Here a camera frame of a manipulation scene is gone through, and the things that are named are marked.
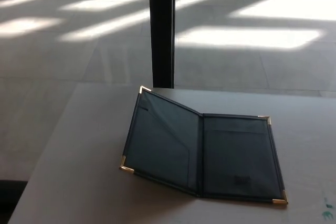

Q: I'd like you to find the dark diary with gold corners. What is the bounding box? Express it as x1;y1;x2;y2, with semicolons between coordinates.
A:
117;85;289;206

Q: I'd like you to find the black vertical pillar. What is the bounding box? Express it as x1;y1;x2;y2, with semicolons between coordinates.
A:
148;0;176;89

